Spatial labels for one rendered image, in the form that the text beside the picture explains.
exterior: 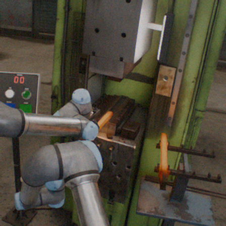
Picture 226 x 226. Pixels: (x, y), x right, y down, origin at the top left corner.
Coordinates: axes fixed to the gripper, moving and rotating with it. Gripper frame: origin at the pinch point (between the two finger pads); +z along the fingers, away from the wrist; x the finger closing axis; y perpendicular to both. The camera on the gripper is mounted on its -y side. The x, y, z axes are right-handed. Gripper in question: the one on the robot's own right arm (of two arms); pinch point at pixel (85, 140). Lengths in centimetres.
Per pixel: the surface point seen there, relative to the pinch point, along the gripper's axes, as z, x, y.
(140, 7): 27, 13, -66
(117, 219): 23, 19, 70
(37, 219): 24, -45, 100
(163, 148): 8.4, 38.3, -2.9
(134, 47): 27, 12, -45
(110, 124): 27.7, 4.4, 2.1
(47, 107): 204, -140, 98
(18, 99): 13, -49, -6
